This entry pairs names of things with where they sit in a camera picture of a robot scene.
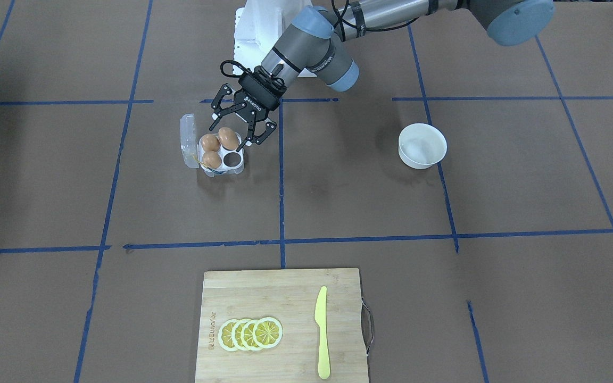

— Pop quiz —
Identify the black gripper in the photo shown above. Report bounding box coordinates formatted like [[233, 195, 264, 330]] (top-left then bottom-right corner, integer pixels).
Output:
[[209, 67, 287, 153]]

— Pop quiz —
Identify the brown egg from bowl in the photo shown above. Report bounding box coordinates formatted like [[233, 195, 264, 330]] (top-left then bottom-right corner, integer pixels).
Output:
[[218, 127, 240, 151]]

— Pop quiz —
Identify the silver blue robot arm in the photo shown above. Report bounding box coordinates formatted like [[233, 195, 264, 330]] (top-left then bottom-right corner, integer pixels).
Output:
[[209, 1, 555, 151]]

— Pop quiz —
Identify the brown egg in box rear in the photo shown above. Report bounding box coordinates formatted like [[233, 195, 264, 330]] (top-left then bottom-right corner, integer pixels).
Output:
[[200, 134, 221, 153]]

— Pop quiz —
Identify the brown egg in box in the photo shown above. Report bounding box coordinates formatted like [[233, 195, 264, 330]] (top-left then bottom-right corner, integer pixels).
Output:
[[200, 134, 221, 153], [202, 151, 223, 170]]

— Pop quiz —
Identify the clear plastic egg box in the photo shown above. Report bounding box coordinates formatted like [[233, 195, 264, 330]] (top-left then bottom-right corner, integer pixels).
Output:
[[179, 113, 245, 177]]

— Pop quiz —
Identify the brown egg in box front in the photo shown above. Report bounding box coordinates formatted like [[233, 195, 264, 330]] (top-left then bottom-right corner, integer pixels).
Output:
[[202, 151, 223, 170]]

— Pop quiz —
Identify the yellow green rubber band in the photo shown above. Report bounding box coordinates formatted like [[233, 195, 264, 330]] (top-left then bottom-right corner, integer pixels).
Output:
[[184, 151, 227, 177]]

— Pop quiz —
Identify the white bowl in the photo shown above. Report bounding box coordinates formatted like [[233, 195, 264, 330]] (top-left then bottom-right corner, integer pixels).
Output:
[[398, 123, 448, 170]]

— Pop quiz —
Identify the bamboo cutting board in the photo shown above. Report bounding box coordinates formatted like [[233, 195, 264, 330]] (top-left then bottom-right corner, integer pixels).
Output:
[[194, 268, 369, 382]]

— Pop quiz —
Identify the yellow plastic knife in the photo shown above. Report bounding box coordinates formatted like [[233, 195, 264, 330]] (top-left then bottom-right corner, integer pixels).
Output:
[[314, 286, 331, 380]]

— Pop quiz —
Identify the lemon slice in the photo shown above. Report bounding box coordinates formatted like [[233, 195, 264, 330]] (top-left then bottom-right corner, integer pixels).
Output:
[[218, 319, 239, 352], [255, 316, 283, 349], [231, 318, 250, 351], [240, 319, 264, 351]]

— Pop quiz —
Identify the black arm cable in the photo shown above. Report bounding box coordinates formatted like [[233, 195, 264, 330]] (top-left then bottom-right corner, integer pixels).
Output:
[[219, 0, 363, 80]]

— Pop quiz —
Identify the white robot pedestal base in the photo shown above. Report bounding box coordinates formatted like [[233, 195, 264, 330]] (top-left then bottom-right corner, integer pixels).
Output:
[[231, 0, 328, 79]]

